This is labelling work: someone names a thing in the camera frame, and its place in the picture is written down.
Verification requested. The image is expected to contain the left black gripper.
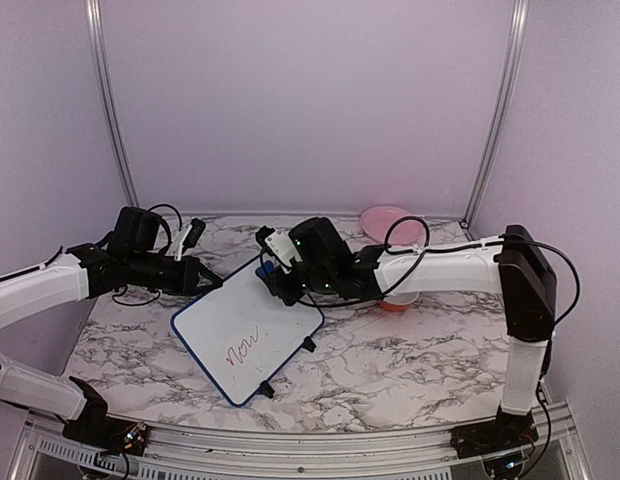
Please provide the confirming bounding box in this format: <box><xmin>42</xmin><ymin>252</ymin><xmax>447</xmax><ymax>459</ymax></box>
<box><xmin>128</xmin><ymin>250</ymin><xmax>223</xmax><ymax>297</ymax></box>

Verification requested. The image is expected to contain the blue whiteboard eraser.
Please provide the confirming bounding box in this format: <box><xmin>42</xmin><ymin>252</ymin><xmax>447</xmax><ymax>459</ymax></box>
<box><xmin>255</xmin><ymin>261</ymin><xmax>275</xmax><ymax>283</ymax></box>

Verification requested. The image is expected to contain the small blue-framed whiteboard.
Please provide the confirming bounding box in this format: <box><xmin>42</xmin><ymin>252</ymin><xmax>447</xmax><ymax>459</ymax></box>
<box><xmin>170</xmin><ymin>257</ymin><xmax>325</xmax><ymax>407</ymax></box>

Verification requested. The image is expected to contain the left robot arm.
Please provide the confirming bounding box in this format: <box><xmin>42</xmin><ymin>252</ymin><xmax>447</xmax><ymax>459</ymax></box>
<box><xmin>0</xmin><ymin>206</ymin><xmax>223</xmax><ymax>445</ymax></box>

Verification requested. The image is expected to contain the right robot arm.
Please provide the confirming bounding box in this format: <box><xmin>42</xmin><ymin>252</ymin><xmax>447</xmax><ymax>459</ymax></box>
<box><xmin>256</xmin><ymin>217</ymin><xmax>575</xmax><ymax>448</ymax></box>

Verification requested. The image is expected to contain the orange and white bowl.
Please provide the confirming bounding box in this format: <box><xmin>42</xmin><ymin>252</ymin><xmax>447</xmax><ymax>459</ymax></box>
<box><xmin>378</xmin><ymin>293</ymin><xmax>419</xmax><ymax>312</ymax></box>

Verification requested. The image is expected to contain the pink plate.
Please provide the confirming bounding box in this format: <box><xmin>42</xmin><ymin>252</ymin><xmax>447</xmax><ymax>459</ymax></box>
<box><xmin>359</xmin><ymin>206</ymin><xmax>425</xmax><ymax>246</ymax></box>

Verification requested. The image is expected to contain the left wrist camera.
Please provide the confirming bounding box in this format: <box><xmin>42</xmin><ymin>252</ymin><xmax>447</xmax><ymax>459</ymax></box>
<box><xmin>167</xmin><ymin>218</ymin><xmax>206</xmax><ymax>261</ymax></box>

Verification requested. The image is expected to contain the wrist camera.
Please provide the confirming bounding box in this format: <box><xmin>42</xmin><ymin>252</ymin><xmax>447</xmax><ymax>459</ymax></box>
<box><xmin>167</xmin><ymin>218</ymin><xmax>206</xmax><ymax>261</ymax></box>
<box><xmin>255</xmin><ymin>226</ymin><xmax>301</xmax><ymax>273</ymax></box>

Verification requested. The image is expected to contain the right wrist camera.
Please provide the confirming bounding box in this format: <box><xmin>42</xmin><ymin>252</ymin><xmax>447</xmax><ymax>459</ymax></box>
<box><xmin>255</xmin><ymin>226</ymin><xmax>301</xmax><ymax>273</ymax></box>

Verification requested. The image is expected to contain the front aluminium rail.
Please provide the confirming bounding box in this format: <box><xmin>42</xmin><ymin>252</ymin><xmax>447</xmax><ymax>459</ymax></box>
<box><xmin>6</xmin><ymin>403</ymin><xmax>592</xmax><ymax>479</ymax></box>

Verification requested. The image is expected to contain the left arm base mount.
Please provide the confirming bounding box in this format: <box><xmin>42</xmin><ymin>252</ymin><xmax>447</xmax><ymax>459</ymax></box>
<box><xmin>62</xmin><ymin>416</ymin><xmax>148</xmax><ymax>456</ymax></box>

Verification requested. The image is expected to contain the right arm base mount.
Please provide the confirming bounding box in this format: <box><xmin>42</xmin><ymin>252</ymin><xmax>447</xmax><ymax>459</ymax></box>
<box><xmin>450</xmin><ymin>419</ymin><xmax>539</xmax><ymax>459</ymax></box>

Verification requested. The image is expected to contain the left aluminium frame post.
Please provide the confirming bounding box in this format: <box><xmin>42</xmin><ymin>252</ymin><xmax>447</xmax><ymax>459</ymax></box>
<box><xmin>85</xmin><ymin>0</ymin><xmax>140</xmax><ymax>207</ymax></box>

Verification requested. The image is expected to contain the aluminium frame post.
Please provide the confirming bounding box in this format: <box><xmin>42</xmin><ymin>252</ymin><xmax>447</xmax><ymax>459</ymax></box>
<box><xmin>462</xmin><ymin>0</ymin><xmax>530</xmax><ymax>229</ymax></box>
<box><xmin>85</xmin><ymin>0</ymin><xmax>140</xmax><ymax>207</ymax></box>

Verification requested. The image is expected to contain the right aluminium frame post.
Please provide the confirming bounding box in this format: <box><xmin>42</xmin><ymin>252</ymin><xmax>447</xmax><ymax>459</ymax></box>
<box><xmin>462</xmin><ymin>0</ymin><xmax>530</xmax><ymax>229</ymax></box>

